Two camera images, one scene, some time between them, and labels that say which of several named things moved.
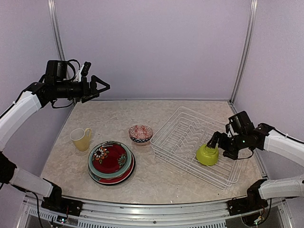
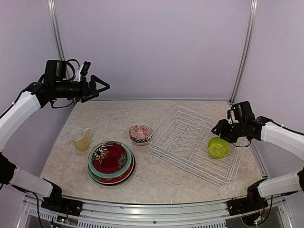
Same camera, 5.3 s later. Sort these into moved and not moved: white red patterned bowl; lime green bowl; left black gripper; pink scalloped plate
Moved: lime green bowl
Not moved: pink scalloped plate; left black gripper; white red patterned bowl
